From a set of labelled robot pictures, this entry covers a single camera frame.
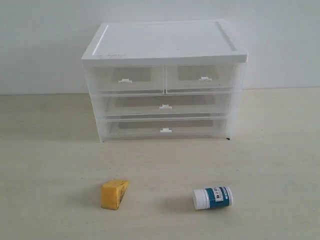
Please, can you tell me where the yellow cheese wedge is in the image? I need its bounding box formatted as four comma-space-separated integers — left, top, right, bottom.
100, 179, 129, 210

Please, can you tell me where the white blue pill bottle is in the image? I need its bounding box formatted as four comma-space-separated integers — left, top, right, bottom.
192, 186, 234, 210

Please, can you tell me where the middle wide clear drawer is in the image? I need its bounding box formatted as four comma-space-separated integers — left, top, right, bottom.
94, 93, 232, 116

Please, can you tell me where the wide clear drawer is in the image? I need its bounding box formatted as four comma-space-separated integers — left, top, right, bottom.
94, 93, 232, 116
98, 117, 231, 141

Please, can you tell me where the white plastic drawer cabinet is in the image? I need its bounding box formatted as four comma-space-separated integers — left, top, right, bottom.
81, 19, 248, 142

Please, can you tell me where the bottom wide clear drawer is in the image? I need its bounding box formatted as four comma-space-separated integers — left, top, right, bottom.
98, 117, 231, 141

